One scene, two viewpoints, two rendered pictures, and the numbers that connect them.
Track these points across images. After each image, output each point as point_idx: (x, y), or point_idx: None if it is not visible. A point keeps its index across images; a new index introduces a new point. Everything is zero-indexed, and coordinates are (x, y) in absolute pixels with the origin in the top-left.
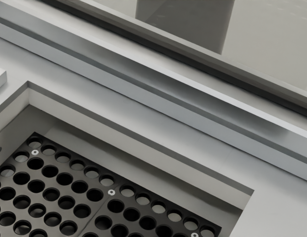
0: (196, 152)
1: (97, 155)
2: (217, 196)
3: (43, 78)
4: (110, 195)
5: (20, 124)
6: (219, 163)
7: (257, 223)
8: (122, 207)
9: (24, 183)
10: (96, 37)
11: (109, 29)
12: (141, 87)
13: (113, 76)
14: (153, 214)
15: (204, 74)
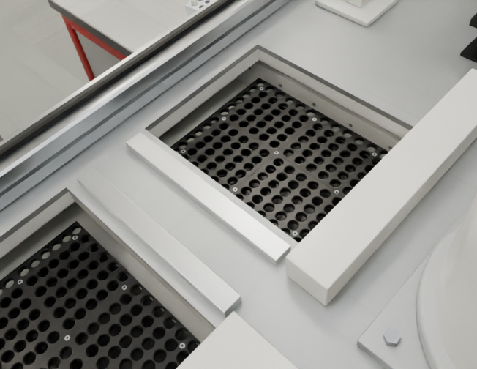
0: (226, 61)
1: None
2: (246, 68)
3: (145, 121)
4: (225, 118)
5: None
6: (236, 53)
7: (277, 46)
8: (233, 116)
9: None
10: (147, 69)
11: (143, 62)
12: (180, 68)
13: (166, 80)
14: (243, 102)
15: (194, 29)
